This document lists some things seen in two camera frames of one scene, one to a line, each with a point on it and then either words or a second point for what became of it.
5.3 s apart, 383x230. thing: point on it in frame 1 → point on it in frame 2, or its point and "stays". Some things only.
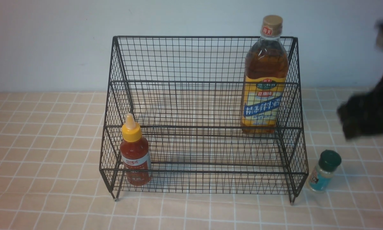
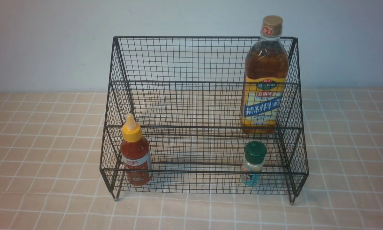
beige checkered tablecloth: [53, 163] stays
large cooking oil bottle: [266, 68] stays
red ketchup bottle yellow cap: [134, 153] stays
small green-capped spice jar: [329, 160] → [253, 163]
